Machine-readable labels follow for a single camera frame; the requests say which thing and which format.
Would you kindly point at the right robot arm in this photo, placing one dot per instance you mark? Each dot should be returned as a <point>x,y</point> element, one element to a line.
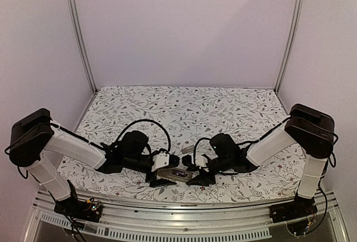
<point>311,129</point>

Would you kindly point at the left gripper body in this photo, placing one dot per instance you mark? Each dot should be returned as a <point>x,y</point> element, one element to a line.
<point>149,178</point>

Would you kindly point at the right aluminium frame post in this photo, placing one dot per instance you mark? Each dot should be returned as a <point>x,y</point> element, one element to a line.
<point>289,45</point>

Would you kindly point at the beige remote control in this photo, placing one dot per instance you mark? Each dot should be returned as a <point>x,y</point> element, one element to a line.
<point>167,173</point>

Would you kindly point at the aluminium front rail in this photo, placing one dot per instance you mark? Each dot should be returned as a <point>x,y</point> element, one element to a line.
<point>125,219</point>

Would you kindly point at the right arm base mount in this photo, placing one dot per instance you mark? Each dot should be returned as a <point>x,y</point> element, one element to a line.
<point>300,213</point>

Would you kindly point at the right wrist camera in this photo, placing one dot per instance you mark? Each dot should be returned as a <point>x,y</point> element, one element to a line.
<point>201,161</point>

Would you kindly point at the left aluminium frame post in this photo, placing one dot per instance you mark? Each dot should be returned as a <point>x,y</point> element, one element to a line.
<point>81,45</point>

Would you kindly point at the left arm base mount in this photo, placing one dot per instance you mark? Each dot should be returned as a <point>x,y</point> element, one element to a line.
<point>83,210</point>

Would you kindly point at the aluminium frame post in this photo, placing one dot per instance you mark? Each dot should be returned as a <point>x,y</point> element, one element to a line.
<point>289,45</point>
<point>81,45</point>

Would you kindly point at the purple battery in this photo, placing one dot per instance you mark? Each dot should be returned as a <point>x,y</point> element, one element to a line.
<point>179,173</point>

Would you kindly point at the floral tablecloth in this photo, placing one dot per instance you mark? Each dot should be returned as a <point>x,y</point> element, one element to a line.
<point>187,117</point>

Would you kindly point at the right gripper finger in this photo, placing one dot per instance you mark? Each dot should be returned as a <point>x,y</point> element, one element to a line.
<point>202,180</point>
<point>189,164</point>

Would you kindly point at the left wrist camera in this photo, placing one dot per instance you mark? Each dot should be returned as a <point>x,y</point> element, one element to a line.
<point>160,159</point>

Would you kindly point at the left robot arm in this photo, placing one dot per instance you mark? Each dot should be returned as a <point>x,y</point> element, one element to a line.
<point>38,133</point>

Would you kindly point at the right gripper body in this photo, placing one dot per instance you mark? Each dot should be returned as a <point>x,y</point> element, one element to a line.
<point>203,170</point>

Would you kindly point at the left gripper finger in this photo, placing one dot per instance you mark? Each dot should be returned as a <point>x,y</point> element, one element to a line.
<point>161,182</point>
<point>173,161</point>

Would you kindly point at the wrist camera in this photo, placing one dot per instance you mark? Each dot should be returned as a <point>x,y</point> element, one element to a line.
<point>160,159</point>
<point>201,161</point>

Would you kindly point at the beige battery cover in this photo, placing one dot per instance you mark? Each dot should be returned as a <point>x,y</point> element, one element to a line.
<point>187,150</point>

